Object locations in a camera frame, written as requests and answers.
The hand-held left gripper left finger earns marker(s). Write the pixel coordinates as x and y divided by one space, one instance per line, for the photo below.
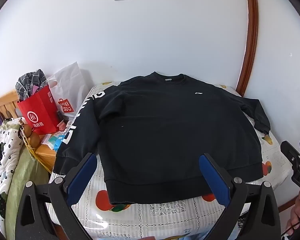
82 176

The grey checkered cloth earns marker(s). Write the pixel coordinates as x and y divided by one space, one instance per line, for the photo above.
30 81

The wooden bedside table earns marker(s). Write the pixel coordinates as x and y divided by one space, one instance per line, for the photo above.
46 155

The black sweatshirt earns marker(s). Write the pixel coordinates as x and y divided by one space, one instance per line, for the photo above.
170 130

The brown wooden door frame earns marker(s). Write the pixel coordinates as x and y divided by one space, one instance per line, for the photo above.
251 42

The wooden headboard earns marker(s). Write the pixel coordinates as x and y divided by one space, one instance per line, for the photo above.
6 103

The red paper bag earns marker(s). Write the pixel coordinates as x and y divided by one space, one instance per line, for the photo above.
38 112

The white floral quilt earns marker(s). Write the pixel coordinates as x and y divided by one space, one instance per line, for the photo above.
2 155

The brown gourd ornament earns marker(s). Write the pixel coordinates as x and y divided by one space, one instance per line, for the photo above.
33 142
28 130

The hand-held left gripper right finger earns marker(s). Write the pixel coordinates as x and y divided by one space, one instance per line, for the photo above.
215 177

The green bed sheet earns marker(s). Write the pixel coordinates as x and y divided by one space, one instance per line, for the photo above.
22 172

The fruit print tablecloth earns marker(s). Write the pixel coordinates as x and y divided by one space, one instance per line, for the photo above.
165 217

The white plastic bag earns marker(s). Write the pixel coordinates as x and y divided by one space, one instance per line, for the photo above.
70 90

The blue and white box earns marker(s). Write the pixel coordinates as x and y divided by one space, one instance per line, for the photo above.
58 142

